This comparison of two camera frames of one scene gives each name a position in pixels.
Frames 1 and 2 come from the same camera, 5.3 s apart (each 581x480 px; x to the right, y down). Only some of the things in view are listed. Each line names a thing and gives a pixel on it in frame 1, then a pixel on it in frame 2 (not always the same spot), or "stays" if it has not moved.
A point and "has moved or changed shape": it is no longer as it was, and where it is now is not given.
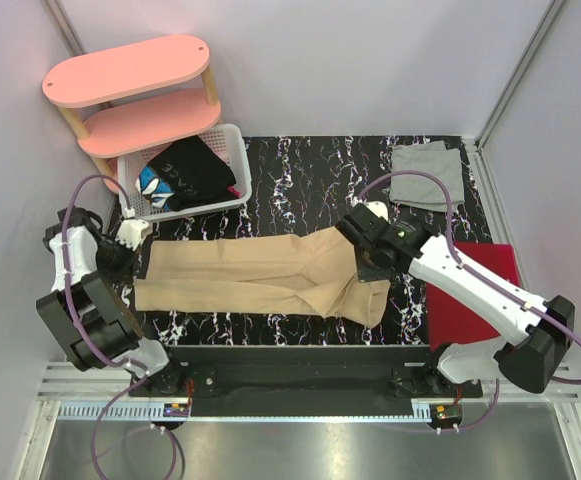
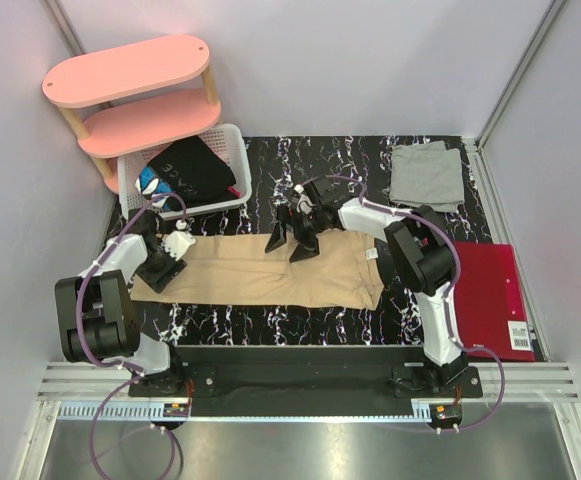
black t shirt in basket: [198, 175] stays
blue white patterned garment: [157, 189] stays
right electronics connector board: [447, 414] stays
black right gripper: [368, 275] -> [308, 247]
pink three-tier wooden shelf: [136, 99] stays
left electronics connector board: [176, 409] stays
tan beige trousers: [314, 272] has moved or changed shape
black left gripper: [124, 273] -> [158, 280]
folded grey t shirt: [419, 193] stays
